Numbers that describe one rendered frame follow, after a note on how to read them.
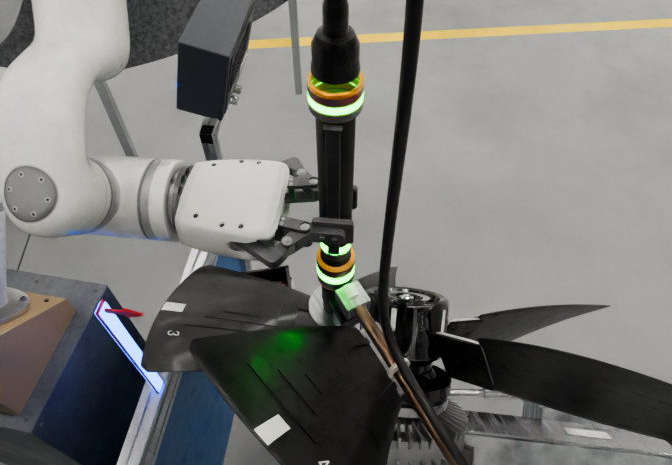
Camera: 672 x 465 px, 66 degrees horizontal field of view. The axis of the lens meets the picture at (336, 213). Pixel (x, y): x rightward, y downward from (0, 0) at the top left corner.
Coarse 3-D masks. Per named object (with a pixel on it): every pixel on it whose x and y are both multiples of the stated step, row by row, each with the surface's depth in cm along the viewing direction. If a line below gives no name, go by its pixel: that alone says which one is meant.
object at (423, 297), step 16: (400, 288) 78; (400, 304) 68; (416, 304) 67; (432, 304) 68; (448, 304) 71; (400, 320) 67; (416, 320) 67; (432, 320) 68; (400, 336) 67; (416, 336) 67; (432, 336) 68; (416, 352) 68; (432, 352) 68; (416, 368) 69; (432, 368) 73; (432, 384) 69; (448, 384) 70; (432, 400) 67
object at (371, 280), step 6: (390, 270) 103; (396, 270) 102; (366, 276) 107; (372, 276) 104; (378, 276) 102; (390, 276) 97; (360, 282) 104; (366, 282) 101; (372, 282) 99; (390, 282) 93; (366, 288) 97; (360, 324) 86
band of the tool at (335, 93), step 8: (360, 72) 40; (312, 80) 41; (360, 80) 39; (312, 88) 38; (320, 88) 42; (336, 88) 43; (344, 88) 42; (352, 88) 42; (360, 88) 39; (320, 96) 38; (328, 96) 38; (336, 96) 38; (344, 96) 38; (320, 104) 39; (352, 104) 39; (320, 112) 39; (352, 112) 40
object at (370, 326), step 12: (360, 312) 57; (372, 324) 56; (372, 336) 55; (384, 348) 54; (384, 360) 54; (396, 372) 53; (408, 396) 51; (420, 408) 50; (432, 432) 49; (444, 456) 48
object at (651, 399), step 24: (504, 360) 63; (528, 360) 59; (552, 360) 56; (576, 360) 52; (504, 384) 66; (528, 384) 63; (552, 384) 61; (576, 384) 58; (600, 384) 55; (624, 384) 51; (648, 384) 48; (552, 408) 65; (576, 408) 62; (600, 408) 59; (624, 408) 57; (648, 408) 54; (648, 432) 59
